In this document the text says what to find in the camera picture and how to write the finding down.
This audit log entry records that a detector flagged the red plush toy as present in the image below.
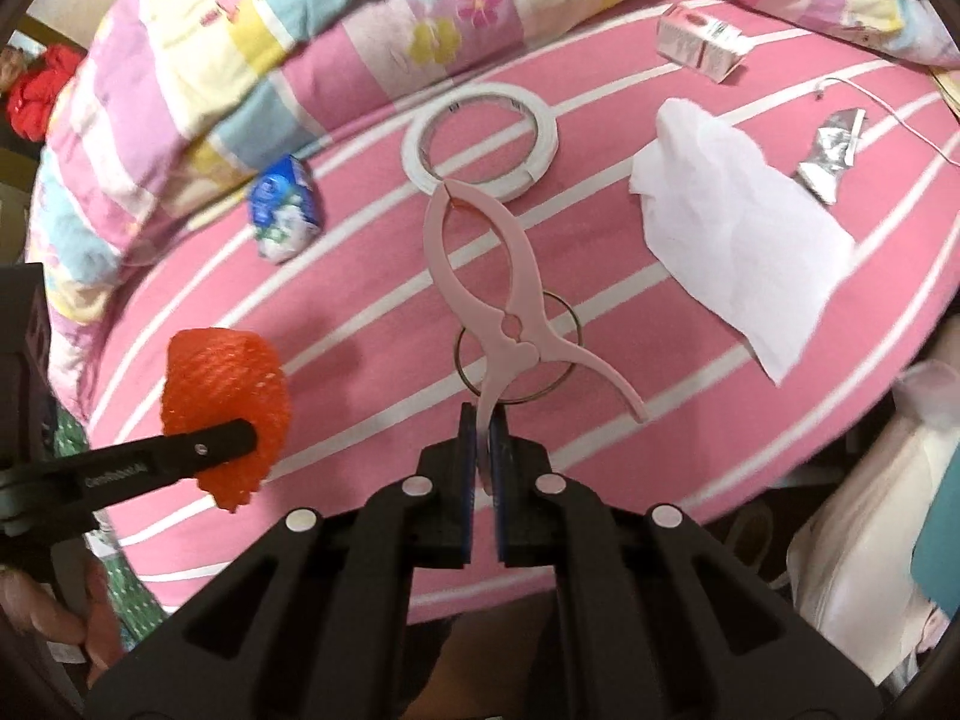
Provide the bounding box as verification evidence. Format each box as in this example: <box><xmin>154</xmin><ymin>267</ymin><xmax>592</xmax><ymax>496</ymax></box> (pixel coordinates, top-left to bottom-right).
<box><xmin>2</xmin><ymin>44</ymin><xmax>83</xmax><ymax>143</ymax></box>

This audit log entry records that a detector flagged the blue candy wrapper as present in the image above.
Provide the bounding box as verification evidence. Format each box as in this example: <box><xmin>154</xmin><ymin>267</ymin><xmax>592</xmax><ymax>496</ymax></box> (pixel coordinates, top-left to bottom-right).
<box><xmin>247</xmin><ymin>154</ymin><xmax>324</xmax><ymax>265</ymax></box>

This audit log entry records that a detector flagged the white paper tissue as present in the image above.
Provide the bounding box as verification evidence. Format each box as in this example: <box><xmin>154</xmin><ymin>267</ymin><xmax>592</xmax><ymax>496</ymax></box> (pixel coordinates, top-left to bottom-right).
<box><xmin>630</xmin><ymin>98</ymin><xmax>856</xmax><ymax>383</ymax></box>

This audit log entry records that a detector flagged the white tape ring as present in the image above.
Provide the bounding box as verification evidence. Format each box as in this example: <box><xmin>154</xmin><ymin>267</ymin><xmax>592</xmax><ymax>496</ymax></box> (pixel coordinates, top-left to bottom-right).
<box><xmin>400</xmin><ymin>81</ymin><xmax>562</xmax><ymax>205</ymax></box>

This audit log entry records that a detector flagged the colourful striped cartoon quilt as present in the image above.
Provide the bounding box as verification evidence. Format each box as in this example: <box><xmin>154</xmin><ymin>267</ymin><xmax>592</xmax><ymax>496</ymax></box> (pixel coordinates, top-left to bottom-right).
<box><xmin>24</xmin><ymin>0</ymin><xmax>960</xmax><ymax>332</ymax></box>

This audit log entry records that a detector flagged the person left hand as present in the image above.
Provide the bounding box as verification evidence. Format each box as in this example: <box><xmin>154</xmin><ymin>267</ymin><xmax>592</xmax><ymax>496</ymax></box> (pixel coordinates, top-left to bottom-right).
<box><xmin>2</xmin><ymin>553</ymin><xmax>125</xmax><ymax>686</ymax></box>

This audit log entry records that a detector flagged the orange foam fruit net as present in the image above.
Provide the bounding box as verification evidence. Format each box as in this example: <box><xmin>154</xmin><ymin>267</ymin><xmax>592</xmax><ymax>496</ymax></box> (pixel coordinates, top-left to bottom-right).
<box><xmin>161</xmin><ymin>328</ymin><xmax>291</xmax><ymax>512</ymax></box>

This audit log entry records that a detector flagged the white leather office chair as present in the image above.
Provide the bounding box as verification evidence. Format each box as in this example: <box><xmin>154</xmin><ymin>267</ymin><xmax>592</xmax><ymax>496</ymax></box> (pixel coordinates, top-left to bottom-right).
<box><xmin>785</xmin><ymin>313</ymin><xmax>960</xmax><ymax>691</ymax></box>

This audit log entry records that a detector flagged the green dotted cloth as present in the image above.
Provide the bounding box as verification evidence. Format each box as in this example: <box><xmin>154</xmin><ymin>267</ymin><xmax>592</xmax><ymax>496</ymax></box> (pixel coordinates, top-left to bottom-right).
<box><xmin>53</xmin><ymin>405</ymin><xmax>167</xmax><ymax>652</ymax></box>

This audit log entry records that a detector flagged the small pink white carton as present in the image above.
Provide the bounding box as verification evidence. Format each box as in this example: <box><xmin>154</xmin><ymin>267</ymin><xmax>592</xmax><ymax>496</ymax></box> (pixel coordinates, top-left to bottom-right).
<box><xmin>656</xmin><ymin>4</ymin><xmax>755</xmax><ymax>83</ymax></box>

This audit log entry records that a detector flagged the pink striped bed mattress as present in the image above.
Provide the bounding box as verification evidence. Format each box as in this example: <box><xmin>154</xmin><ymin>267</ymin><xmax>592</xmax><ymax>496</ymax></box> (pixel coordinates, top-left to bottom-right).
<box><xmin>88</xmin><ymin>0</ymin><xmax>958</xmax><ymax>610</ymax></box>

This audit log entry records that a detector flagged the white charging cable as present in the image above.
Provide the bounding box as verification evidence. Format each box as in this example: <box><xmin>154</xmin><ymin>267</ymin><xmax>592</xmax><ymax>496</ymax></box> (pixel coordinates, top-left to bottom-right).
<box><xmin>812</xmin><ymin>74</ymin><xmax>960</xmax><ymax>171</ymax></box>

